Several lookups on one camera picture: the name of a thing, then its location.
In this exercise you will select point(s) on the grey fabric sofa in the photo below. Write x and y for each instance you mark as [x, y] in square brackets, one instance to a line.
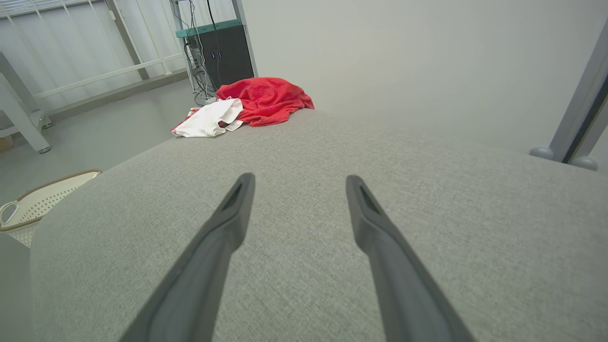
[475, 237]

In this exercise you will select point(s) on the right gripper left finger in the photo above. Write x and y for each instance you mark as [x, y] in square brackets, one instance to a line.
[199, 280]

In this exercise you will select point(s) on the teal shelf board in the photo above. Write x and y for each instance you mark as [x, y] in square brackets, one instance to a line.
[209, 28]

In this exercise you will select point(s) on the white metal frame leg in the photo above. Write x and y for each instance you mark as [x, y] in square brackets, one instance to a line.
[21, 114]

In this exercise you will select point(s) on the red shirt with white sleeves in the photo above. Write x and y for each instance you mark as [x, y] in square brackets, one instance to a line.
[270, 99]

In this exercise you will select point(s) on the black computer tower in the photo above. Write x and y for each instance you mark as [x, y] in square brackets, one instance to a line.
[230, 57]

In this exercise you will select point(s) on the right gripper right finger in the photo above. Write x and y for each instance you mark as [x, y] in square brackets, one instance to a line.
[403, 285]

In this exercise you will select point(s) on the cream laundry basket brown rim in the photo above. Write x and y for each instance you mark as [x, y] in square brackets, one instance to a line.
[47, 194]

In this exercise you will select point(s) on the white horizontal rail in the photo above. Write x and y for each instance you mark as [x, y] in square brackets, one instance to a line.
[109, 73]

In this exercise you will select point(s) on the grey metal frame post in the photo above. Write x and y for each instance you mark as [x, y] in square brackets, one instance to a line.
[579, 109]

